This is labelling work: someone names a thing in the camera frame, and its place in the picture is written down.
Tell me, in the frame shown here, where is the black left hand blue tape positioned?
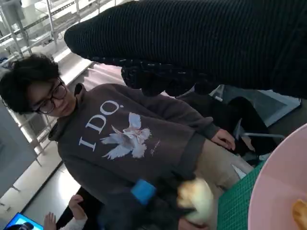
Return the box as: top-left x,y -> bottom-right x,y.
95,171 -> 200,230

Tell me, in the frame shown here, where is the black gloved right hand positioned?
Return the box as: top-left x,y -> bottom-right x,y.
64,0 -> 307,100

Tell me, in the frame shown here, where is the round toy bread bun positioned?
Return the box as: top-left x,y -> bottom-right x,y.
176,178 -> 215,227

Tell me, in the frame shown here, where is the pink bowl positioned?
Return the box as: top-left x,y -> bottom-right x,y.
248,124 -> 307,230

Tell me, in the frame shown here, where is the rectangular striped toy bread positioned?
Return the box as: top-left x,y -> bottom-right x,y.
292,199 -> 307,230

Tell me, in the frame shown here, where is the person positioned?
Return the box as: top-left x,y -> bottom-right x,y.
177,92 -> 285,166
43,194 -> 88,230
0,54 -> 255,230

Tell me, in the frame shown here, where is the green cutting mat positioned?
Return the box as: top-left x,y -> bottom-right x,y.
215,164 -> 268,230

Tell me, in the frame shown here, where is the white torn paper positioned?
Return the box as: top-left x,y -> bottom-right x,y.
231,162 -> 249,180

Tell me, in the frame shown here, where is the small white mesh cabinet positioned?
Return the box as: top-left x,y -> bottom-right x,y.
211,85 -> 302,127

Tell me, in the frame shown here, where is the grey office chair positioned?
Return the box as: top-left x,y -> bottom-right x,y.
234,118 -> 286,154

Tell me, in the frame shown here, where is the blue monitor screen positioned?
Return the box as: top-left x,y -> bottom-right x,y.
4,212 -> 44,230

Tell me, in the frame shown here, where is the grey cabinet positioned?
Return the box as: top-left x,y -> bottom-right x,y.
0,100 -> 38,190

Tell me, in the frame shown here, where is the white metal rack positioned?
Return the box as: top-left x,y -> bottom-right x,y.
0,0 -> 108,199

